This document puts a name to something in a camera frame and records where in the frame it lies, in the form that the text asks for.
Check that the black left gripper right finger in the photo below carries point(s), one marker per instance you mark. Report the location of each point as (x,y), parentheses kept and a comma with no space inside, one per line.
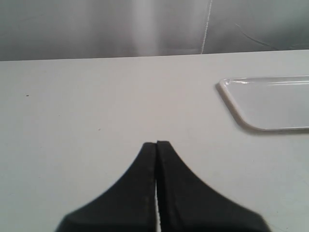
(187,204)

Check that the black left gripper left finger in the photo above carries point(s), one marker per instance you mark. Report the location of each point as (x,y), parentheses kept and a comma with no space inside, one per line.
(127,206)

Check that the white rectangular tray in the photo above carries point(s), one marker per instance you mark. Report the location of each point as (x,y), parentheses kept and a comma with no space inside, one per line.
(268,103)

